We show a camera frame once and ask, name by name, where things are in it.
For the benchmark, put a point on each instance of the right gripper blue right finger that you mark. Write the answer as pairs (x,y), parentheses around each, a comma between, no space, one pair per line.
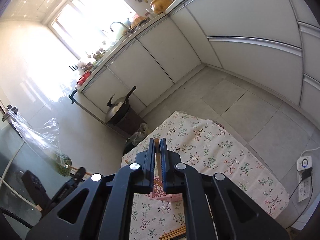
(172,183)

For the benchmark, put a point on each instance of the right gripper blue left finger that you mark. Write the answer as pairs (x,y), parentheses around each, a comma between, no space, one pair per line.
(146,159)

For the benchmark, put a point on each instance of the light bamboo chopstick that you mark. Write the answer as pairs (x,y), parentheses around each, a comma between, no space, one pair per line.
(158,160)

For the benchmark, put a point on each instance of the white kitchen cabinets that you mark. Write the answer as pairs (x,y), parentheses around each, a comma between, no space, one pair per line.
(273,44)

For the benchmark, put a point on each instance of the clear plastic bag on floor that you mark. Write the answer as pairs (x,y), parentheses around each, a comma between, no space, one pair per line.
(140,134)

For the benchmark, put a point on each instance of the pink perforated utensil basket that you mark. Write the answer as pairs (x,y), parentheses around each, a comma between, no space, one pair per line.
(159,194)

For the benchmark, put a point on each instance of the dark brown woven bin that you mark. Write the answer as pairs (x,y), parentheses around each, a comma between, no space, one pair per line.
(126,123)

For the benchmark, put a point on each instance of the plastic bag with greens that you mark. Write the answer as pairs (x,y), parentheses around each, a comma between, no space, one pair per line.
(44,142)

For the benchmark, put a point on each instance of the black wok with lid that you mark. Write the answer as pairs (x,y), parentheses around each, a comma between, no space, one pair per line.
(118,109)

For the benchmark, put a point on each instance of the red basket on counter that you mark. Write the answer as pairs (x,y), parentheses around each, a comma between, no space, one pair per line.
(83,78)

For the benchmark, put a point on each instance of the chrome sink faucet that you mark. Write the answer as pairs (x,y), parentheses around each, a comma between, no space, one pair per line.
(120,27)

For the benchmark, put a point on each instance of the white power strip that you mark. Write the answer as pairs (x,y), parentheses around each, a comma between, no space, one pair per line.
(304,188)

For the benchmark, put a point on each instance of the yellow ceramic pot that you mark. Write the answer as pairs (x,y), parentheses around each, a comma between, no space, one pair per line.
(159,6)

